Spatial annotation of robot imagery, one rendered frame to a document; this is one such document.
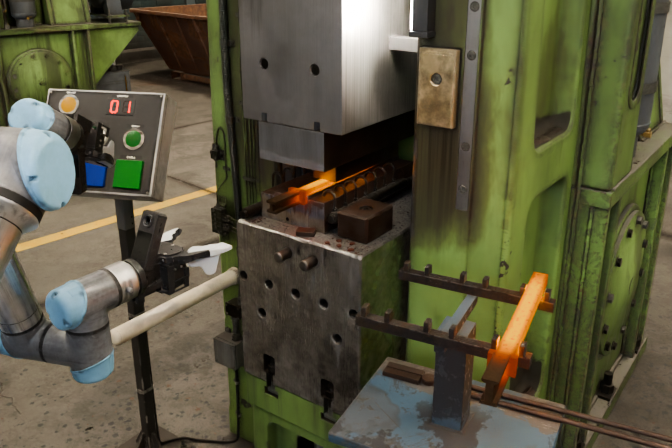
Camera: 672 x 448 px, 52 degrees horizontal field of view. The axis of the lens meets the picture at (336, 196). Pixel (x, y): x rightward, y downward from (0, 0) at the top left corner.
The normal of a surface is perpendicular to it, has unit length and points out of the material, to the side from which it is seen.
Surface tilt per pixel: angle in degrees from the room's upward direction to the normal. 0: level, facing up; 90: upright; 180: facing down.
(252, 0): 90
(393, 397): 0
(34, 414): 0
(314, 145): 90
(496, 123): 90
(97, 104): 60
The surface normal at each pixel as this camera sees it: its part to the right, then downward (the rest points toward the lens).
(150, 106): -0.16, -0.18
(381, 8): 0.81, 0.20
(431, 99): -0.58, 0.27
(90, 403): 0.00, -0.94
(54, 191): 0.99, -0.07
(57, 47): 0.64, 0.26
